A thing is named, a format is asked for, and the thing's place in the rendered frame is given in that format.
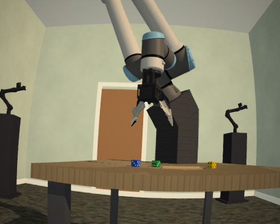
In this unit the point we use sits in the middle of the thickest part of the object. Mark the blue die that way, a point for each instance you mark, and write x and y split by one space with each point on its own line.
135 163

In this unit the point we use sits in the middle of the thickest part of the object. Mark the yellow die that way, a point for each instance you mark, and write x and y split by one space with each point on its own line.
211 164

